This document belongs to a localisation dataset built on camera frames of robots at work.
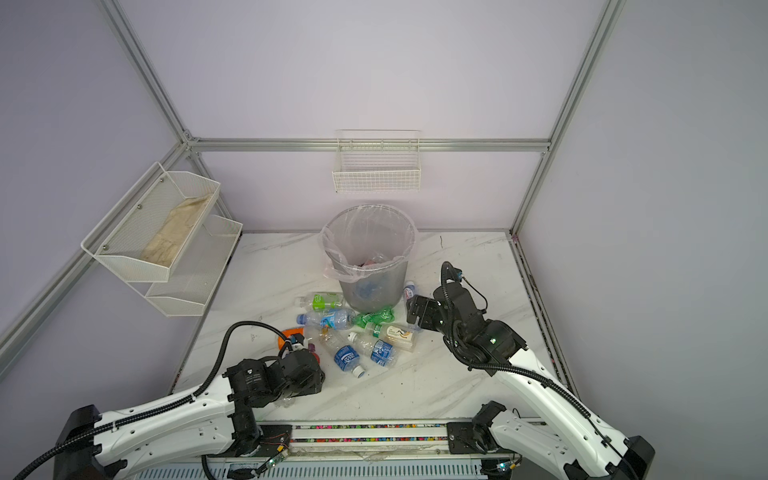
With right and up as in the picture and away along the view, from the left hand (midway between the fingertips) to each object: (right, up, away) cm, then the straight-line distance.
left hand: (315, 380), depth 77 cm
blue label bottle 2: (+7, +5, +4) cm, 10 cm away
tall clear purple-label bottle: (+26, +22, +20) cm, 39 cm away
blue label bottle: (+17, +6, +6) cm, 19 cm away
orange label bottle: (-6, +14, -5) cm, 16 cm away
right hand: (+27, +21, -5) cm, 34 cm away
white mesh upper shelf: (-45, +41, +2) cm, 61 cm away
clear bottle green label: (-2, +18, +16) cm, 24 cm away
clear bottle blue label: (+14, +22, +16) cm, 31 cm away
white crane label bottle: (+23, +10, +8) cm, 27 cm away
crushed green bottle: (+18, +15, +11) cm, 26 cm away
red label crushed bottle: (+13, +31, +8) cm, 35 cm away
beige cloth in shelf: (-38, +35, -2) cm, 52 cm away
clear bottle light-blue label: (+4, +14, +9) cm, 17 cm away
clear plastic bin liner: (+11, +39, +22) cm, 46 cm away
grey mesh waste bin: (+22, +27, +8) cm, 36 cm away
